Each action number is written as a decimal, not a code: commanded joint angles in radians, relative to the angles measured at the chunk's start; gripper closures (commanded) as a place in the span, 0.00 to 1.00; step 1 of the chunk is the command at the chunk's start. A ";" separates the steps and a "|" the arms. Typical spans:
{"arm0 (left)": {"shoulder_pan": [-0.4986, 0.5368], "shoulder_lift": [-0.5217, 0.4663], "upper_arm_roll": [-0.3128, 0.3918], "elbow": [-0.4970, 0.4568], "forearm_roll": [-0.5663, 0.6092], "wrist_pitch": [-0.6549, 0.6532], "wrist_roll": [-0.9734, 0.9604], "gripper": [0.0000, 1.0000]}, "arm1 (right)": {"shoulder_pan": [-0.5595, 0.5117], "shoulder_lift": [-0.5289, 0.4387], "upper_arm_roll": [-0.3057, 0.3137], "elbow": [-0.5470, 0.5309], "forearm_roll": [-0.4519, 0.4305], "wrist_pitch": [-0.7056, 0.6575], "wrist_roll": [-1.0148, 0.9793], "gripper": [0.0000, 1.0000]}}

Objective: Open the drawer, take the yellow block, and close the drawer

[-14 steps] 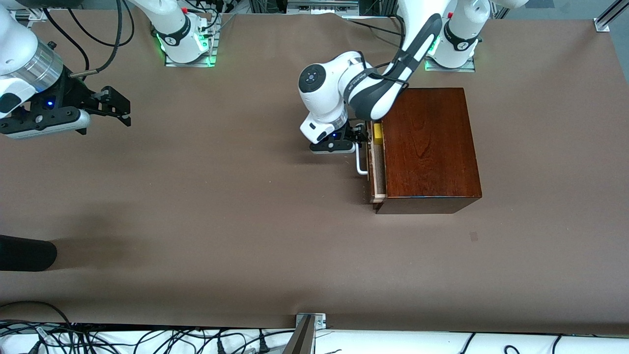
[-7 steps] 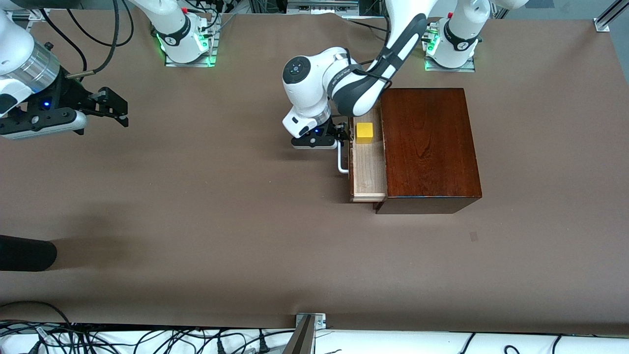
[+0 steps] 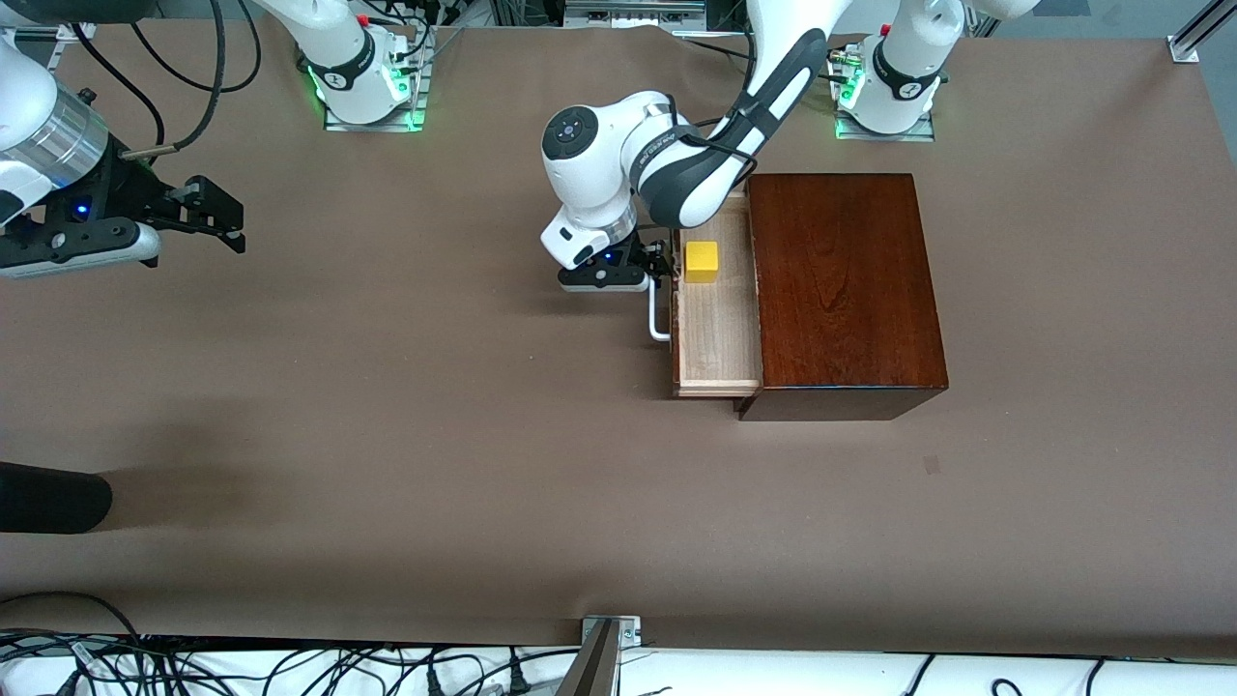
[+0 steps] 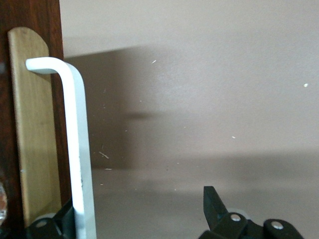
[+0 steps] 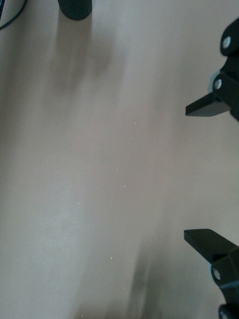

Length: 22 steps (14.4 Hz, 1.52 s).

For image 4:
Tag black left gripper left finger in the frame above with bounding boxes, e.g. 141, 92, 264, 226
24, 199, 75, 239

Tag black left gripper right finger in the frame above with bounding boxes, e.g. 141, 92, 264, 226
199, 185, 305, 239

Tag wooden drawer with white handle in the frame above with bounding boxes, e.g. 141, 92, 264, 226
0, 0, 97, 239

